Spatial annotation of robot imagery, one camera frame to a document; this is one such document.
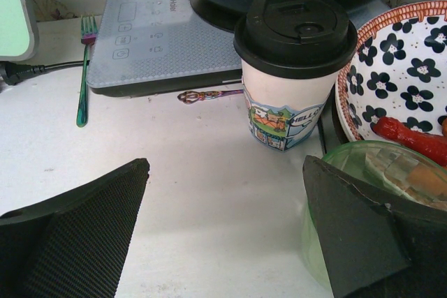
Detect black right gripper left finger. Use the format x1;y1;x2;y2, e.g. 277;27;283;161
1;158;149;297

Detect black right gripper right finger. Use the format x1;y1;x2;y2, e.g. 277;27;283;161
302;156;446;297

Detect green glass cup right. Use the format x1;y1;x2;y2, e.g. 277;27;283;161
302;141;446;293

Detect carrot pieces on plate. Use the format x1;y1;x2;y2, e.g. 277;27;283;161
373;117;446;167

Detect blue floral plate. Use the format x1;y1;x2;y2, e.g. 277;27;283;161
335;0;446;142

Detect iridescent green fork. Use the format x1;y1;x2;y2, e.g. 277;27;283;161
76;15;98;128

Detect grey induction cooker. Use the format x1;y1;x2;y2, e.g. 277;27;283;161
87;0;242;97

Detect black lid seasoning jar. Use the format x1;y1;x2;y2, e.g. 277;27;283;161
233;0;358;151

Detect black power plug cable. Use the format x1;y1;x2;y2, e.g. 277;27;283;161
0;60;91;86

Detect iridescent ornate spoon handle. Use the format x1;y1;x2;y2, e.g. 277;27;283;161
177;89;244;105

